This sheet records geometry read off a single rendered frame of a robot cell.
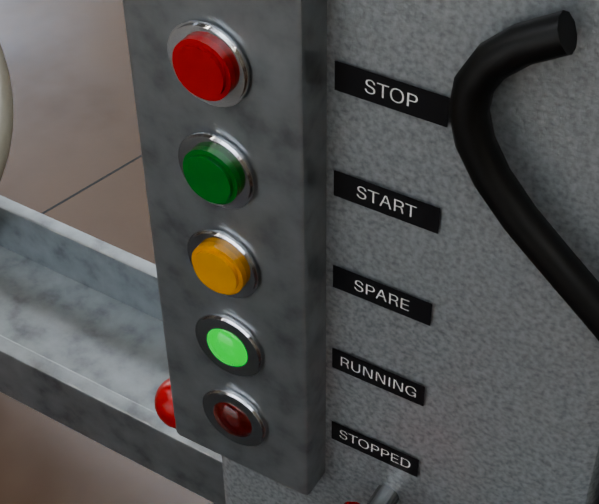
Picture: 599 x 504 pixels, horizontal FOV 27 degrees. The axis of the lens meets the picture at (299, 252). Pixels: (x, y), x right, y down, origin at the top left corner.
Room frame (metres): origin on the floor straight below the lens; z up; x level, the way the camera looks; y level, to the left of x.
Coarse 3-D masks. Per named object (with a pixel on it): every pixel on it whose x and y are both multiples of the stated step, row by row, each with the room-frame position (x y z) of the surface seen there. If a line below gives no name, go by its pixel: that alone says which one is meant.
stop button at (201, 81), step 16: (176, 48) 0.39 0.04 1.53; (192, 48) 0.38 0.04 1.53; (208, 48) 0.38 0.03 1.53; (176, 64) 0.39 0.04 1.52; (192, 64) 0.38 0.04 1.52; (208, 64) 0.38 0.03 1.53; (224, 64) 0.38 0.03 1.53; (192, 80) 0.38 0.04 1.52; (208, 80) 0.38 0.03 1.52; (224, 80) 0.38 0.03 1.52; (208, 96) 0.38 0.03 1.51; (224, 96) 0.38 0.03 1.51
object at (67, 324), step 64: (0, 256) 0.70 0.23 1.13; (64, 256) 0.68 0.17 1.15; (128, 256) 0.66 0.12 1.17; (0, 320) 0.64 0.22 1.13; (64, 320) 0.64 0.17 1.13; (128, 320) 0.64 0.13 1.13; (0, 384) 0.57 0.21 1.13; (64, 384) 0.54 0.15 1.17; (128, 384) 0.58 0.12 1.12; (128, 448) 0.52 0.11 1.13; (192, 448) 0.49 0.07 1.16
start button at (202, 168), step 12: (192, 156) 0.39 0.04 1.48; (204, 156) 0.38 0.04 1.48; (216, 156) 0.38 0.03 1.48; (192, 168) 0.38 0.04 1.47; (204, 168) 0.38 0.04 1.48; (216, 168) 0.38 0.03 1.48; (228, 168) 0.38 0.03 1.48; (192, 180) 0.38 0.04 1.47; (204, 180) 0.38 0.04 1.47; (216, 180) 0.38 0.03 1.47; (228, 180) 0.38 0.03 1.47; (240, 180) 0.38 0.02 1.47; (204, 192) 0.38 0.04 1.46; (216, 192) 0.38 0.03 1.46; (228, 192) 0.38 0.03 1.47
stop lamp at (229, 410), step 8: (216, 408) 0.39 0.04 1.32; (224, 408) 0.39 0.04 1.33; (232, 408) 0.38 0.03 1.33; (216, 416) 0.39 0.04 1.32; (224, 416) 0.38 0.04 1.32; (232, 416) 0.38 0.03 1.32; (240, 416) 0.38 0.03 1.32; (224, 424) 0.38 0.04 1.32; (232, 424) 0.38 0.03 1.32; (240, 424) 0.38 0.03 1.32; (248, 424) 0.38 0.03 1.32; (232, 432) 0.38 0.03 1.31; (240, 432) 0.38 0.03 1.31; (248, 432) 0.38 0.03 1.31
